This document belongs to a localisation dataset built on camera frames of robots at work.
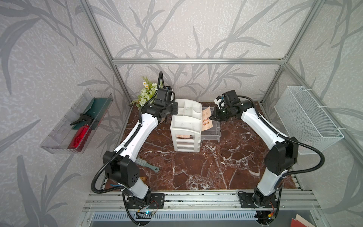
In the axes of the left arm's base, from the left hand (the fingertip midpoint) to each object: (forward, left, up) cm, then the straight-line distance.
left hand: (175, 105), depth 81 cm
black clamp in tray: (-15, +40, +7) cm, 43 cm away
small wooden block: (-33, +18, -27) cm, 46 cm away
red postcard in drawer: (-9, -6, -20) cm, 23 cm away
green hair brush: (-23, +21, -27) cm, 41 cm away
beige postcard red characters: (-6, -19, -9) cm, 21 cm away
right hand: (-3, -20, -6) cm, 21 cm away
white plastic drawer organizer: (-9, -7, -8) cm, 14 cm away
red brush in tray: (-26, +37, +8) cm, 46 cm away
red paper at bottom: (-53, -61, -26) cm, 85 cm away
